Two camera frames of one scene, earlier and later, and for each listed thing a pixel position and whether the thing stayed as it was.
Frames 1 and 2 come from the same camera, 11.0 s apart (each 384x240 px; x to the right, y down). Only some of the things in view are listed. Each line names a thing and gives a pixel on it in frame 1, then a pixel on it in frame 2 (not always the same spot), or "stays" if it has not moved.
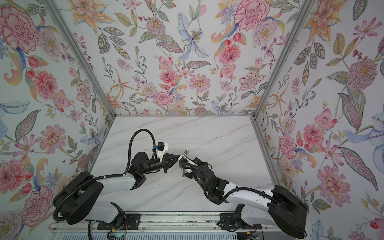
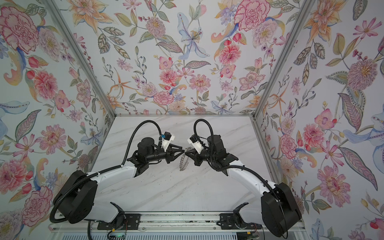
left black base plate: x=131 y=221 stays
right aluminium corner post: x=301 y=15 stays
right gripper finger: x=189 y=174 to x=196 y=159
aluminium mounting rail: x=174 y=222 stays
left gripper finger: x=170 y=159 to x=171 y=145
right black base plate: x=228 y=222 stays
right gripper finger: x=183 y=161 to x=192 y=152
